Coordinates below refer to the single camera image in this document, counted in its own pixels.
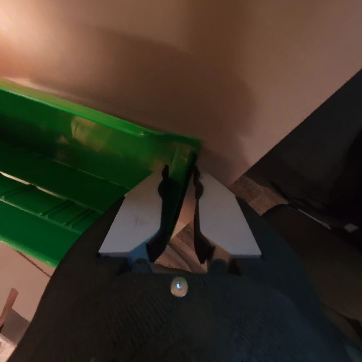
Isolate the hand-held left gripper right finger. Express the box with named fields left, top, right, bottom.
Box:
left=192, top=165, right=262, bottom=264

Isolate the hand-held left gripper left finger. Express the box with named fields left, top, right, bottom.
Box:
left=98, top=165, right=171, bottom=263

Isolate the green plastic bin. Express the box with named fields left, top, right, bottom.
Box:
left=0, top=79, right=202, bottom=268

